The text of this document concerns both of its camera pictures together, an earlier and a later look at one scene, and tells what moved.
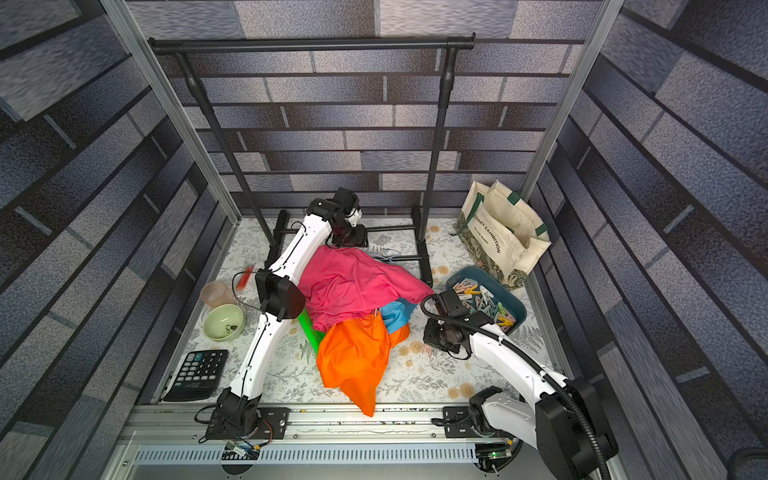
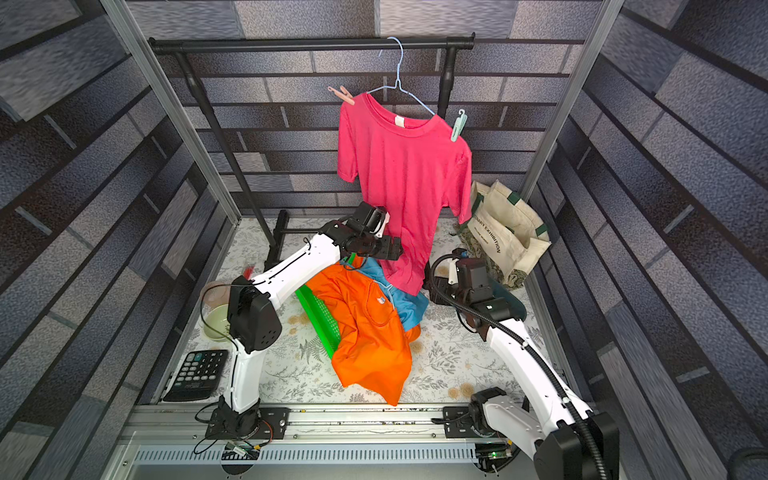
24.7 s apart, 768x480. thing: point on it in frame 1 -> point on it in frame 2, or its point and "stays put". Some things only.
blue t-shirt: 397,314 -> 411,308
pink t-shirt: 339,283 -> 415,168
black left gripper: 361,239 -> 387,251
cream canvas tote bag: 500,230 stays put
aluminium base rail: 182,435 stays put
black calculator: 198,376 stays put
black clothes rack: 276,237 stays put
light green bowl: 223,322 stays put
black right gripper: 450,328 -> 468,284
